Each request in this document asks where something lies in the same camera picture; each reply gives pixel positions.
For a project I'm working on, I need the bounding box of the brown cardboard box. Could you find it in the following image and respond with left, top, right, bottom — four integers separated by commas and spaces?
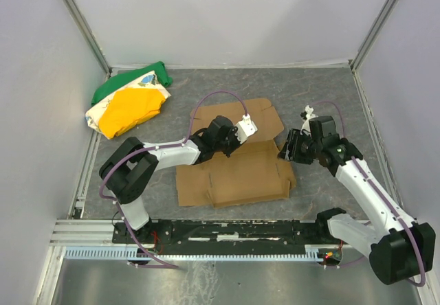
176, 98, 297, 208

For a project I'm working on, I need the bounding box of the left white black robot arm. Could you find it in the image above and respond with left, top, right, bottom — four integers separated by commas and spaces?
99, 115, 255, 231

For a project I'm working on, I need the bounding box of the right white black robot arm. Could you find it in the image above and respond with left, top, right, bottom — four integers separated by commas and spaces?
278, 112, 436, 288

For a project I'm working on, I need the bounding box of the white patterned cloth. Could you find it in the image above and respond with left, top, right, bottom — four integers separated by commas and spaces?
85, 71, 171, 134

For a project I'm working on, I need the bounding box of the yellow cloth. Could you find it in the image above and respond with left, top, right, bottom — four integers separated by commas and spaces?
98, 88, 166, 139

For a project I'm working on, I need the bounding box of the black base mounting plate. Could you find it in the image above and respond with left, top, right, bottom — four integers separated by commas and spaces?
134, 219, 348, 256

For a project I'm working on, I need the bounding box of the green cloth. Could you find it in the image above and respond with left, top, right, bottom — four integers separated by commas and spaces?
91, 61, 173, 106

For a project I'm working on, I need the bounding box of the metal front shelf sheet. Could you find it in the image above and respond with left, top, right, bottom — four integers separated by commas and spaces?
53, 260, 421, 304

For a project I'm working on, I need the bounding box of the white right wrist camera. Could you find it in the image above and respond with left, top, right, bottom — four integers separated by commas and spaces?
300, 105, 318, 134

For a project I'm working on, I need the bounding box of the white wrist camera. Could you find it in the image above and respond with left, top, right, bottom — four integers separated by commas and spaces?
300, 105, 318, 134
236, 120, 258, 144

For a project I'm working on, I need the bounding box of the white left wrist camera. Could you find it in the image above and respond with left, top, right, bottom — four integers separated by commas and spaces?
236, 120, 258, 144

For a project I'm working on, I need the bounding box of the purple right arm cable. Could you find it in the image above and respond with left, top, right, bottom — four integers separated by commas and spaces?
311, 100, 427, 288

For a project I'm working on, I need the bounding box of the light blue cable duct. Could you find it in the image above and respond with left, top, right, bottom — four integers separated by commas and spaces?
64, 246, 323, 262

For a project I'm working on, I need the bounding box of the aluminium front rail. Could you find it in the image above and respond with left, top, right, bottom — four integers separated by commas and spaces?
49, 218, 427, 248

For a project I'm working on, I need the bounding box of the right aluminium corner post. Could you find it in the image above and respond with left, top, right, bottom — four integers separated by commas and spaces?
350, 0, 399, 73

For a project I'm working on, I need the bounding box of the aluminium corner post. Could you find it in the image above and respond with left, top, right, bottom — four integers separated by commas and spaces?
350, 0, 399, 73
63, 0, 112, 76

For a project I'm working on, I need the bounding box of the left aluminium corner post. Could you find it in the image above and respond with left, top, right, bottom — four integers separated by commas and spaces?
63, 0, 112, 76

